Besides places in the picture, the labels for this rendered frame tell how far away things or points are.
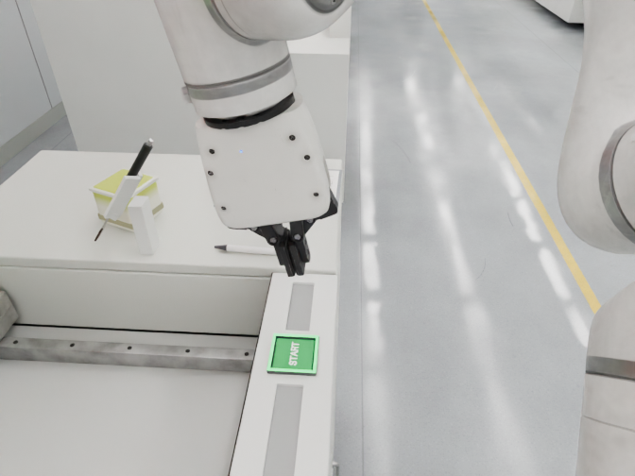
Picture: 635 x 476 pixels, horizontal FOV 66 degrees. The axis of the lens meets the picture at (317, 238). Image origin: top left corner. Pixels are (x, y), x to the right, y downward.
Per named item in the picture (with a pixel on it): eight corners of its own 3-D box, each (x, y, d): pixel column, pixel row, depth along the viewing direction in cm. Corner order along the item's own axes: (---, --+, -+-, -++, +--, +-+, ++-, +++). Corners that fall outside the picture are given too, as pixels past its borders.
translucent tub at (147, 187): (98, 224, 78) (87, 187, 74) (131, 201, 84) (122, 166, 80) (134, 235, 76) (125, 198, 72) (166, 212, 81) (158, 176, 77)
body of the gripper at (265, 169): (170, 122, 36) (218, 240, 43) (302, 97, 35) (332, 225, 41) (197, 88, 42) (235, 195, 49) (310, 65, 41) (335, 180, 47)
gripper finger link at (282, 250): (245, 227, 45) (264, 281, 48) (278, 222, 44) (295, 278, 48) (250, 208, 47) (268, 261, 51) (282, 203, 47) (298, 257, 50)
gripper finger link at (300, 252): (280, 222, 44) (297, 278, 48) (314, 217, 43) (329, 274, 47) (283, 203, 46) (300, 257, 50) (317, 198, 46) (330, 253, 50)
